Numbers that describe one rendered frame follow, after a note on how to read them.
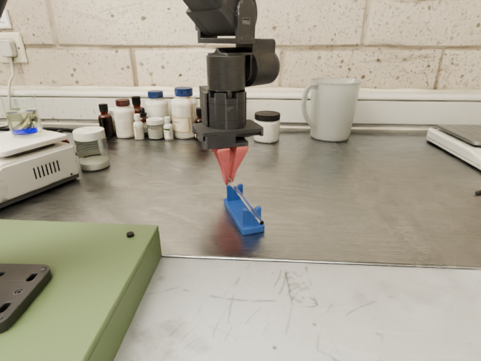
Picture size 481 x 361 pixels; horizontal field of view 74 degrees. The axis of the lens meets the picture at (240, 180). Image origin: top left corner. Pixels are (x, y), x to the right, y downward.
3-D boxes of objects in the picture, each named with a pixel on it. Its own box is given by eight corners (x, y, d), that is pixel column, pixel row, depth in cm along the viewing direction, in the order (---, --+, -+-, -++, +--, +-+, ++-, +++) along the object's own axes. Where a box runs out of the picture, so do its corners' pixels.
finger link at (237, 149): (197, 179, 56) (194, 126, 53) (236, 174, 58) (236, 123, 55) (205, 195, 50) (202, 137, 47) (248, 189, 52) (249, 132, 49)
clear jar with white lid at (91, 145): (116, 166, 68) (109, 129, 65) (88, 174, 64) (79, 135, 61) (102, 160, 72) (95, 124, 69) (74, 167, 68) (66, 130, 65)
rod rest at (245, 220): (265, 231, 45) (265, 209, 44) (242, 236, 44) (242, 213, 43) (243, 200, 54) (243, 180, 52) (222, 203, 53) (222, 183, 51)
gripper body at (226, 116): (192, 134, 53) (189, 88, 50) (250, 130, 56) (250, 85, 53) (200, 145, 47) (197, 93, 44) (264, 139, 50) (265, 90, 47)
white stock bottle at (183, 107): (190, 130, 94) (187, 84, 89) (205, 135, 90) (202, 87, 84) (168, 135, 90) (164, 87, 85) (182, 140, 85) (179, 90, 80)
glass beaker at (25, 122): (3, 140, 56) (-12, 93, 53) (26, 132, 61) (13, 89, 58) (35, 142, 56) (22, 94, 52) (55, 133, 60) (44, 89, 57)
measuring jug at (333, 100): (316, 149, 79) (323, 85, 73) (284, 136, 89) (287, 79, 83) (367, 137, 88) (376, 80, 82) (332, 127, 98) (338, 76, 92)
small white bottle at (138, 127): (145, 137, 88) (142, 112, 86) (144, 140, 86) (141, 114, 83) (135, 137, 88) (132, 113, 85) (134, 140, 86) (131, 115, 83)
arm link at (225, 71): (230, 92, 54) (230, 46, 51) (257, 95, 50) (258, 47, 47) (200, 97, 49) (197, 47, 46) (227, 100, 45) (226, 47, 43)
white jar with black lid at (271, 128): (278, 144, 83) (280, 116, 80) (252, 142, 83) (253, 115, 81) (279, 137, 89) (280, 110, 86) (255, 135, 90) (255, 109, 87)
